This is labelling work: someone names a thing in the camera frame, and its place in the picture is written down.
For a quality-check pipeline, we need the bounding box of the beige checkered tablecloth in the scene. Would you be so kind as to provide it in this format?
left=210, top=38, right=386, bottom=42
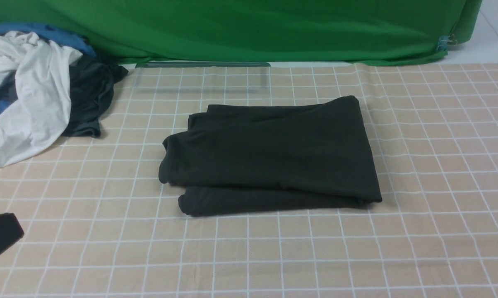
left=0, top=63, right=498, bottom=298

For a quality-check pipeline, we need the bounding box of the green backdrop cloth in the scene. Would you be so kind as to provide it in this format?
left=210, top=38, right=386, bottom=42
left=0, top=0, right=482, bottom=66

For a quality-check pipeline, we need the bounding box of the dark crumpled garment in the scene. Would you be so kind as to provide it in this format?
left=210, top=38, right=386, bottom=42
left=62, top=55, right=128, bottom=138

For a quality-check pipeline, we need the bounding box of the white crumpled garment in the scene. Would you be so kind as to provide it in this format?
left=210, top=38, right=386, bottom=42
left=0, top=31, right=82, bottom=168

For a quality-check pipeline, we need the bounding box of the blue binder clip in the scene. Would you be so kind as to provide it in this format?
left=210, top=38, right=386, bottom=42
left=436, top=34, right=458, bottom=52

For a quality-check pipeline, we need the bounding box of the dark gray long-sleeve top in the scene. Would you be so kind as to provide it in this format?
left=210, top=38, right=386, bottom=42
left=159, top=96, right=383, bottom=217

